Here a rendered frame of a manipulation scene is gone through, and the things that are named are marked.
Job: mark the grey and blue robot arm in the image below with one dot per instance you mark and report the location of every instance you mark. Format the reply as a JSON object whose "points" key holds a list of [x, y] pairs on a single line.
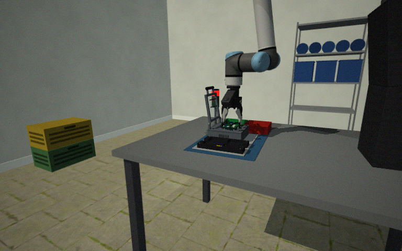
{"points": [[267, 59]]}

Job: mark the red bin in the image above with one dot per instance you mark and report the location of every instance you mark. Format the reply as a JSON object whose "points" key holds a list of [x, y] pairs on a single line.
{"points": [[259, 127]]}

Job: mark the green circuit board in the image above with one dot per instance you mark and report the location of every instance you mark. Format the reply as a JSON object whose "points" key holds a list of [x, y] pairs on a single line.
{"points": [[233, 125]]}

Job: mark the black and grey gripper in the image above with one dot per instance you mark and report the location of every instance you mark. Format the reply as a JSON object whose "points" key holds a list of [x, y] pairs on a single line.
{"points": [[236, 103]]}

